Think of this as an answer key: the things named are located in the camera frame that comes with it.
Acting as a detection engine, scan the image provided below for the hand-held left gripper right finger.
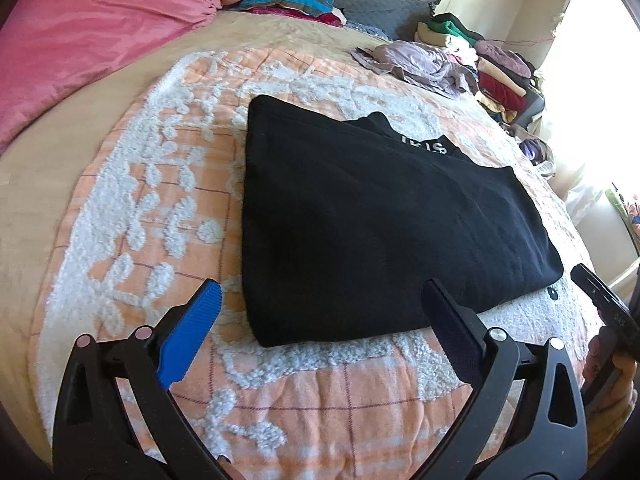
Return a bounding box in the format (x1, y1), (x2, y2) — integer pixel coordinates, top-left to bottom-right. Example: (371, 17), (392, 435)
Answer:
(421, 277), (588, 480)

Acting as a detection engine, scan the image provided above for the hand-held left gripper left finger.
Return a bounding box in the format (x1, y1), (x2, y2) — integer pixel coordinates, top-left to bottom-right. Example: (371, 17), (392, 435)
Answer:
(52, 279), (231, 480)

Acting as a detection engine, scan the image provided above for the black sweatshirt with orange cuffs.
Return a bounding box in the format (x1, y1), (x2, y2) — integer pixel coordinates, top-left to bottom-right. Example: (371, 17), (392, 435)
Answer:
(241, 94), (565, 348)

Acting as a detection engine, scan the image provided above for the pile of folded clothes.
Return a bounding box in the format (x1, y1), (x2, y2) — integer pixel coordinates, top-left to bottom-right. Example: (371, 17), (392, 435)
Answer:
(414, 11), (547, 127)

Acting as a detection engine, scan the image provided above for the person's right hand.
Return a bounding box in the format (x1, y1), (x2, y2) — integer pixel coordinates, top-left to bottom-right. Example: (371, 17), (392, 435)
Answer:
(582, 335), (640, 411)

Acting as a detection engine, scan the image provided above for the orange and white tufted blanket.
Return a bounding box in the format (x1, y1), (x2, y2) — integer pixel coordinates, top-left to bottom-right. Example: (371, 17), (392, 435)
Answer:
(27, 49), (601, 480)

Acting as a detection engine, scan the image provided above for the purple and white cloth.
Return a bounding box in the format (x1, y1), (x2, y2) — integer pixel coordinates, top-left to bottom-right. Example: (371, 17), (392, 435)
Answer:
(519, 137), (557, 177)

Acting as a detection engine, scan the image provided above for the white curtain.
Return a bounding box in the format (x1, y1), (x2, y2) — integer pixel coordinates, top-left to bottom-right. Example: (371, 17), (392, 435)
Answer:
(535, 0), (640, 228)

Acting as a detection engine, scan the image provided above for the bed with beige sheet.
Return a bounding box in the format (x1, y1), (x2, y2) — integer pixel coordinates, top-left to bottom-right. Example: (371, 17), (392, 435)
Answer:
(0, 7), (640, 480)

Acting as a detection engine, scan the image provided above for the crumpled lilac garment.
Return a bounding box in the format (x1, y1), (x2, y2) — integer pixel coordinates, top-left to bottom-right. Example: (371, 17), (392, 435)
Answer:
(351, 41), (477, 99)

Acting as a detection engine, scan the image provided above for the blue patterned cloth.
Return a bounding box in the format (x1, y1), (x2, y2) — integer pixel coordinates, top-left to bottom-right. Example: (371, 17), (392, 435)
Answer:
(345, 20), (392, 42)

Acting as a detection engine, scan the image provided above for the pink duvet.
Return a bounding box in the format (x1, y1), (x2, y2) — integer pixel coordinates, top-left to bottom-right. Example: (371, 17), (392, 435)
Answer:
(0, 0), (264, 154)

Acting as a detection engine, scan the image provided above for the red and magenta cloth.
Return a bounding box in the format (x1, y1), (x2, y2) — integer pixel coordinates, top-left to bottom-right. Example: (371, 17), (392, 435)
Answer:
(250, 6), (347, 27)

